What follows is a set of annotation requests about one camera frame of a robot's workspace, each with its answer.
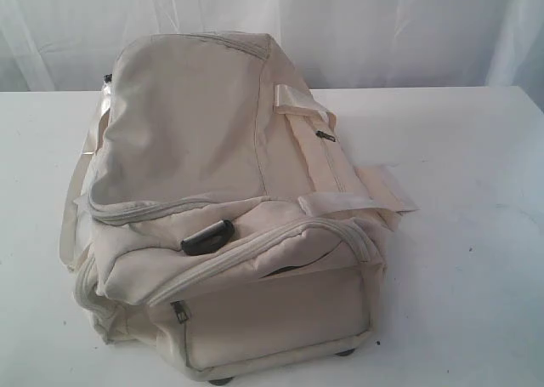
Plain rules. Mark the white backdrop curtain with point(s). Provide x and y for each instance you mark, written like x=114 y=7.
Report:
x=70 y=44

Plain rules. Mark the cream fabric duffel bag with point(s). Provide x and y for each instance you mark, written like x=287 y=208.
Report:
x=214 y=216

